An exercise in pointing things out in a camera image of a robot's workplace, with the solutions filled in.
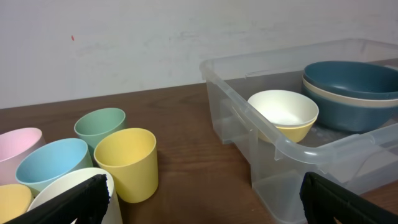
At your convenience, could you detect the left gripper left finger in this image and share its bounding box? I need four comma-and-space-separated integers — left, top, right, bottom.
6, 174, 110, 224

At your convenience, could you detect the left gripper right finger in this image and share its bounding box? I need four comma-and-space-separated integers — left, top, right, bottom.
300, 172, 397, 224

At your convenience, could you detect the yellow cup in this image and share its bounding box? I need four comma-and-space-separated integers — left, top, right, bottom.
0, 184, 33, 223
94, 128, 159, 203

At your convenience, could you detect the small yellow bowl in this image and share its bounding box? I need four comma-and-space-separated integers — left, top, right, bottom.
271, 119, 317, 142

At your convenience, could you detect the small white bowl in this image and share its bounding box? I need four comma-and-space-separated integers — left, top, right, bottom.
248, 90, 319, 127

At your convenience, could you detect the clear plastic storage container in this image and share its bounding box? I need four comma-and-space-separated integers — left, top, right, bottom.
200, 39, 397, 223

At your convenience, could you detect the cream white cup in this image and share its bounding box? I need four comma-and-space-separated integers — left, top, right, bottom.
28, 167, 123, 224

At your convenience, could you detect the light blue cup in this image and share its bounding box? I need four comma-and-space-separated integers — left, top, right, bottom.
15, 138, 93, 196

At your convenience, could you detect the green cup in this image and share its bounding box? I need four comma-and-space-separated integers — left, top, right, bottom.
74, 108, 126, 159

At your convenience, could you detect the large blue bowl bottom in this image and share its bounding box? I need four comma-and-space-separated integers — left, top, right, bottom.
302, 85, 397, 133

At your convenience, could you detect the pink cup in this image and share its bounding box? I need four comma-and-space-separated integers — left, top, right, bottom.
1, 128, 45, 185

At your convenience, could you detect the large cream bowl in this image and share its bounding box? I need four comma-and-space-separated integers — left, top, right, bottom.
302, 75, 397, 109

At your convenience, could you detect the large dark blue bowl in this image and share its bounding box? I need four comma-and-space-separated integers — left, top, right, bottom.
303, 61, 397, 100

